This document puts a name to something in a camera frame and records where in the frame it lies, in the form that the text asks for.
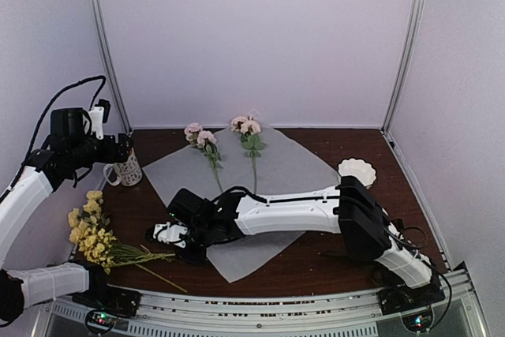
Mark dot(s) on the white wrapping paper sheet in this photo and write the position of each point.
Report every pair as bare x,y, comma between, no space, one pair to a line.
284,167

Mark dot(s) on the small yellow flower bunch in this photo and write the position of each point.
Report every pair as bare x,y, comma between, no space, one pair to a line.
103,248

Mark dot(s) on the white scalloped bowl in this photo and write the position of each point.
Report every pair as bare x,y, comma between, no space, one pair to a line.
359,169

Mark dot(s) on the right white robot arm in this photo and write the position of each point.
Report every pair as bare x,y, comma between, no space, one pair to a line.
348,209

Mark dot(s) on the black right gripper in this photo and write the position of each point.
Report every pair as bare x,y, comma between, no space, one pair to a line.
196,257

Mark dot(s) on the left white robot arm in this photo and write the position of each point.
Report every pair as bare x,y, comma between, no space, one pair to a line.
76,141

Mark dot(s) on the large yellow flower bunch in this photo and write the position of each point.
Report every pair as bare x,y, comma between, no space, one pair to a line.
90,216

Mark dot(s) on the aluminium front rail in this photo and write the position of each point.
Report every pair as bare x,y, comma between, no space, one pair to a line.
355,313

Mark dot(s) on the patterned white mug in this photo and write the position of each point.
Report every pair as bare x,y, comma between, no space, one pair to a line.
127,174

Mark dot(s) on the right aluminium corner post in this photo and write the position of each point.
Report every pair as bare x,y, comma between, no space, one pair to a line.
416,12

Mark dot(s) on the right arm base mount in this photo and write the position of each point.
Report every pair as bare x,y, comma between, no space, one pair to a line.
415,305

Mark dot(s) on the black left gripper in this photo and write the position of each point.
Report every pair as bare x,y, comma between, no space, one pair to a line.
121,151

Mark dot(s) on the pink flower stem two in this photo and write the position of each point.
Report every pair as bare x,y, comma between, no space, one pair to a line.
206,142

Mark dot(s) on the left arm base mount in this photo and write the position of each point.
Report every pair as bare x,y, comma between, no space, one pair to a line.
107,304

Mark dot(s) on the aluminium corner post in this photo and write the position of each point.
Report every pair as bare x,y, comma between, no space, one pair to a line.
108,65
416,12

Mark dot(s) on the left aluminium corner post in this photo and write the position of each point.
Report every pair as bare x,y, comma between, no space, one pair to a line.
108,65

